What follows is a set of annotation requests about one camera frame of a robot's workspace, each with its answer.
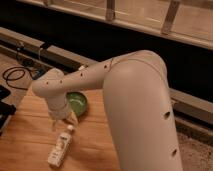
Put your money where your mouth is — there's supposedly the white plastic bottle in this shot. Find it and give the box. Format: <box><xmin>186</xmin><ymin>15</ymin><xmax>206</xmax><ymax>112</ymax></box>
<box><xmin>47</xmin><ymin>125</ymin><xmax>74</xmax><ymax>167</ymax></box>

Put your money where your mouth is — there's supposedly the black object at left edge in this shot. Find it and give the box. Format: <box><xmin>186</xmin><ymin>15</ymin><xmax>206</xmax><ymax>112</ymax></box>
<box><xmin>0</xmin><ymin>85</ymin><xmax>16</xmax><ymax>136</ymax></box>

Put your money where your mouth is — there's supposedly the green ceramic bowl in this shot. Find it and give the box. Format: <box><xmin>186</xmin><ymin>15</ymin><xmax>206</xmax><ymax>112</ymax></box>
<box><xmin>67</xmin><ymin>92</ymin><xmax>87</xmax><ymax>117</ymax></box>

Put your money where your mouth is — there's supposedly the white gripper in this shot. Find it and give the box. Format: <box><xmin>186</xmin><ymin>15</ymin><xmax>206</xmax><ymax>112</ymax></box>
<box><xmin>47</xmin><ymin>97</ymin><xmax>78</xmax><ymax>130</ymax></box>

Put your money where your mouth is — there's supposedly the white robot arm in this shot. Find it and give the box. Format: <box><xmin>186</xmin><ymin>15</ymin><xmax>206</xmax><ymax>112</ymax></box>
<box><xmin>32</xmin><ymin>50</ymin><xmax>183</xmax><ymax>171</ymax></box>

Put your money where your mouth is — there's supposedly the blue object on floor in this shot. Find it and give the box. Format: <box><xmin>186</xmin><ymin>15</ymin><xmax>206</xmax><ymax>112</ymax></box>
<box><xmin>33</xmin><ymin>69</ymin><xmax>46</xmax><ymax>80</ymax></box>

